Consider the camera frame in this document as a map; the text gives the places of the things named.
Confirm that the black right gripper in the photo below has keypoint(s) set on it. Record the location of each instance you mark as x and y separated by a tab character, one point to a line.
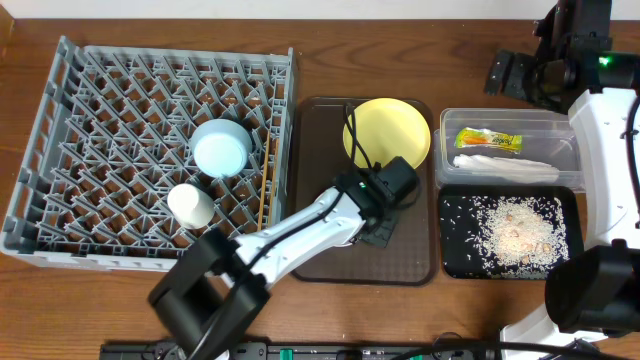
518	64

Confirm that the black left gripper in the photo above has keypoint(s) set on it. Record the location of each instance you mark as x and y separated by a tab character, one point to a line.
382	230

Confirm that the green orange snack wrapper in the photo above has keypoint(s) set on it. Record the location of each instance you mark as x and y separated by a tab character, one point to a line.
471	137

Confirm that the yellow plate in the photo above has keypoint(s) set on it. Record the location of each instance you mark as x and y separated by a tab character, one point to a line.
386	128

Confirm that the white napkin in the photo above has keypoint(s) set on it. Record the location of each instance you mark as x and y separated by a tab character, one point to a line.
514	170

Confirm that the rice food scraps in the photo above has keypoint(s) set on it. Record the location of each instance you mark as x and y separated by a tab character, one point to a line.
520	235

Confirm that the light blue bowl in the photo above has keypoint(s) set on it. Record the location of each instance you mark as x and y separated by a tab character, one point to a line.
220	148

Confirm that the white cup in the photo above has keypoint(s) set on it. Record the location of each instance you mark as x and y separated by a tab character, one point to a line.
190	206

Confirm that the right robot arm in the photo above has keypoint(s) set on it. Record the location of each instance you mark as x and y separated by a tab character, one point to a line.
595	295

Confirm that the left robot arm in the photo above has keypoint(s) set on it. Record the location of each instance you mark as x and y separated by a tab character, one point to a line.
217	288

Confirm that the grey dishwasher rack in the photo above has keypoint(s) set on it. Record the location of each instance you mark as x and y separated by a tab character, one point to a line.
111	139

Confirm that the clear plastic bin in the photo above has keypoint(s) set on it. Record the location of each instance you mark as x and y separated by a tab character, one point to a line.
547	138

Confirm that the brown serving tray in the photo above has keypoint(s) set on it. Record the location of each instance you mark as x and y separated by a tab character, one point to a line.
411	257

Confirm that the black tray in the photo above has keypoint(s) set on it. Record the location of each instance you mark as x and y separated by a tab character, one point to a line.
460	250

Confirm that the wooden chopstick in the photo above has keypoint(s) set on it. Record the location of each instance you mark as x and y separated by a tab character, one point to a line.
263	183
273	185

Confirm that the black equipment at bottom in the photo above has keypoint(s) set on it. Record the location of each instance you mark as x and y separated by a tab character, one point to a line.
448	347

